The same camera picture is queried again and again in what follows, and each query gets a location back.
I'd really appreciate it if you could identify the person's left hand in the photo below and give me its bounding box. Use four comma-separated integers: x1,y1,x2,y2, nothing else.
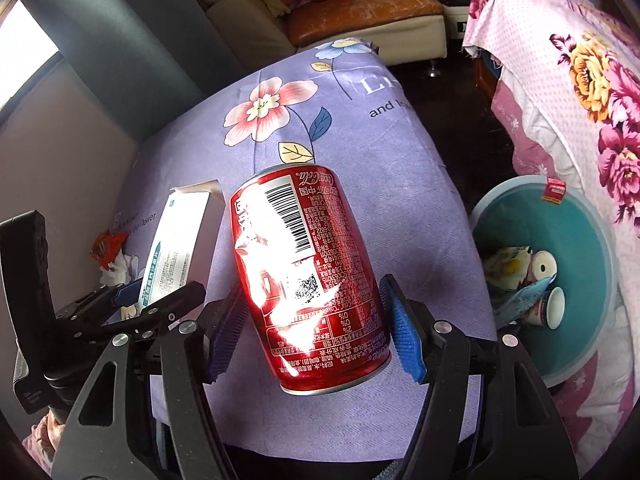
23,410,65,474

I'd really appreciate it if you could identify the white paper cup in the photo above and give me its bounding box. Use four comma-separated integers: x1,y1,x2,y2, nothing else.
523,287,566,330

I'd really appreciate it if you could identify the red chocolate wafer wrapper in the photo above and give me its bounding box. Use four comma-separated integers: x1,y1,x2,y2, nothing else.
90,230,129,269

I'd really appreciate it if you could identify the teal plastic trash bin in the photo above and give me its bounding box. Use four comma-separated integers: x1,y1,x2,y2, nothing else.
470,176,617,387

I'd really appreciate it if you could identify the white toothpaste box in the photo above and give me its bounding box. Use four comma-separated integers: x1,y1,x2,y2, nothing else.
137,180,226,310

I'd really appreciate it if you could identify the white tissue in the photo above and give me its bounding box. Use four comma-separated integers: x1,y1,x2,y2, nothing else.
100,250,139,286

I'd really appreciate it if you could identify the colourful snack wrapper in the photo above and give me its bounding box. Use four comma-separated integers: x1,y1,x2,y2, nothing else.
483,246,533,290

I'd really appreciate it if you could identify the red label on bin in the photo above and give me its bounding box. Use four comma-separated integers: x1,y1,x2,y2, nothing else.
541,178,566,205

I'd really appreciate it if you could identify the cream and orange sofa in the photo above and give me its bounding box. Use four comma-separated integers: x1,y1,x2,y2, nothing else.
198,0,447,72

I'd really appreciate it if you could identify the red soda can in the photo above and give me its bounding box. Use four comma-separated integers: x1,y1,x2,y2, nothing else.
230,164,390,396

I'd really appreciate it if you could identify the purple floral bed sheet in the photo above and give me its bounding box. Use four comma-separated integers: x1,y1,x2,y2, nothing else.
114,38,495,462

